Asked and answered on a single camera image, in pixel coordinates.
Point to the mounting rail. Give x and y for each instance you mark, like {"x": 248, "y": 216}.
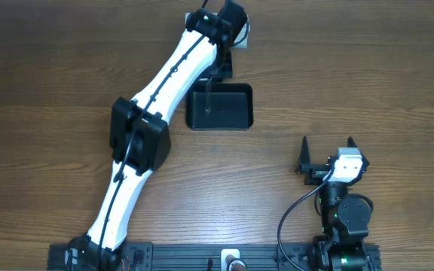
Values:
{"x": 187, "y": 257}

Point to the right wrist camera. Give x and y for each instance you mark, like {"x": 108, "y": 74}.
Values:
{"x": 347, "y": 165}

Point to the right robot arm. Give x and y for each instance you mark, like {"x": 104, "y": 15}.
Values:
{"x": 349, "y": 218}

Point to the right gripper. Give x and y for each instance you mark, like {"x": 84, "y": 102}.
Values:
{"x": 315, "y": 173}

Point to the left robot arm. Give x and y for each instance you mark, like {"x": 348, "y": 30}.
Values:
{"x": 187, "y": 64}

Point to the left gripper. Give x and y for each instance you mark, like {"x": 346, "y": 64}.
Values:
{"x": 222, "y": 66}

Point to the black tray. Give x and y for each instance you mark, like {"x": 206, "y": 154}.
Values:
{"x": 232, "y": 109}

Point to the clear test tube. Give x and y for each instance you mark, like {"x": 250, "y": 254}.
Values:
{"x": 207, "y": 98}

